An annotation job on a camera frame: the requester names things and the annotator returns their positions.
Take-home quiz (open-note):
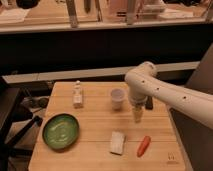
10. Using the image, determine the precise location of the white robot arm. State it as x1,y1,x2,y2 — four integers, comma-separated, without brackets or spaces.
125,61,213,129

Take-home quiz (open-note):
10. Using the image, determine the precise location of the green round plate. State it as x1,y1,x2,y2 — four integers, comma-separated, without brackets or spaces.
42,113,80,150

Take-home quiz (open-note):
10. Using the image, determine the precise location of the black chair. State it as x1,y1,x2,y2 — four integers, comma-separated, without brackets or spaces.
0,76,43,171

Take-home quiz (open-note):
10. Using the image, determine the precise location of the small white bottle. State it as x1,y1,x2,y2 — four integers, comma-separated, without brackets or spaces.
73,80,83,108

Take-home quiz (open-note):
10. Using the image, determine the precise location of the white plastic cup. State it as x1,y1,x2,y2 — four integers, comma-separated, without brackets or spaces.
110,88,125,110

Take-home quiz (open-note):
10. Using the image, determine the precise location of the black rectangular block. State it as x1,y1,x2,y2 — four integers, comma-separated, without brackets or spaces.
145,96,153,110

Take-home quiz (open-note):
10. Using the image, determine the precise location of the orange carrot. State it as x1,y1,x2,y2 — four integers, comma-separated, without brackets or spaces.
137,136,151,157

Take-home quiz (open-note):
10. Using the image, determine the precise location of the white sponge block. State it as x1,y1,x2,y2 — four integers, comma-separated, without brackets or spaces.
110,131,125,155

